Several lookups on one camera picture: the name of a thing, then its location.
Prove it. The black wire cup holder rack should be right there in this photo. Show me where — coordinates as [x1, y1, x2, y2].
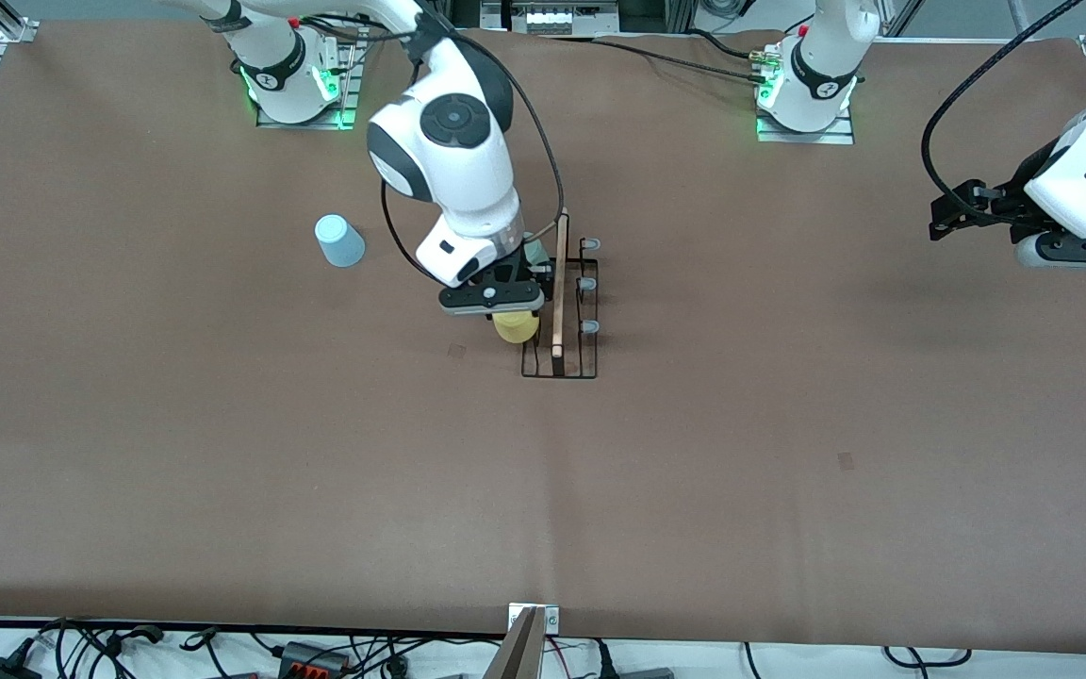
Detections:
[520, 211, 602, 381]

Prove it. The yellow plastic cup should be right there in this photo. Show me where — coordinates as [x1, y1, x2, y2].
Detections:
[491, 309, 542, 347]

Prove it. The light blue plastic cup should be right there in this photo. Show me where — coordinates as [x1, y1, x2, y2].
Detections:
[314, 214, 367, 269]

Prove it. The white power strip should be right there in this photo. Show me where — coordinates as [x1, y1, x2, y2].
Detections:
[509, 0, 621, 37]

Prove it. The brown table cover sheet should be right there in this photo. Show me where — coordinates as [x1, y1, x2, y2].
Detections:
[0, 24, 1086, 657]

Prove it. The black orange connector box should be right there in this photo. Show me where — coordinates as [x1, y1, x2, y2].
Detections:
[276, 640, 354, 677]

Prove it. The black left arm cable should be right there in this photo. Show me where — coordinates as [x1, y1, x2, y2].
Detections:
[919, 0, 1086, 210]

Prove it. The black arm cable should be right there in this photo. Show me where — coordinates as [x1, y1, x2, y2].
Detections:
[919, 0, 1086, 210]
[298, 11, 569, 284]

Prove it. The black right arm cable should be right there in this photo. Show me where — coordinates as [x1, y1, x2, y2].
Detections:
[298, 11, 569, 284]

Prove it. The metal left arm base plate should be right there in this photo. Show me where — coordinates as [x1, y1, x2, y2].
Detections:
[754, 42, 856, 147]

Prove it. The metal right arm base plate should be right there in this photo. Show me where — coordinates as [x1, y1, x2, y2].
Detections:
[255, 26, 362, 131]

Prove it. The small metal clamp bracket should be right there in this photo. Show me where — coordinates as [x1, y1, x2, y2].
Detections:
[508, 603, 562, 635]

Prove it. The grey camera stand post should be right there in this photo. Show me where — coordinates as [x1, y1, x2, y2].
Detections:
[483, 607, 550, 679]

